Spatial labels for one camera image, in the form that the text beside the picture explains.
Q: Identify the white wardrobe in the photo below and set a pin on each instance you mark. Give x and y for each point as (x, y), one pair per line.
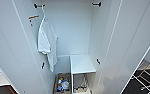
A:
(74, 33)

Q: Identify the white inner shelf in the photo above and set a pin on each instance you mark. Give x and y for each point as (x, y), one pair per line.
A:
(82, 64)

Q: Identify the white t-shirt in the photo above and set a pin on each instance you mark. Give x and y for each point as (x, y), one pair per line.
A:
(47, 41)

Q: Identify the white blue bottle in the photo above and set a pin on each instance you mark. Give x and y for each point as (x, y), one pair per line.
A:
(65, 85)

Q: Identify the small colourful toy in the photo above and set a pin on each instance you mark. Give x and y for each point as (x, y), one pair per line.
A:
(59, 85)

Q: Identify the brown storage basket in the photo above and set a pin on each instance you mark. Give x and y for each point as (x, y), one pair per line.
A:
(56, 88)

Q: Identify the orange white warning label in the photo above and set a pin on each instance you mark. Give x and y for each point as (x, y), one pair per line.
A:
(33, 17)

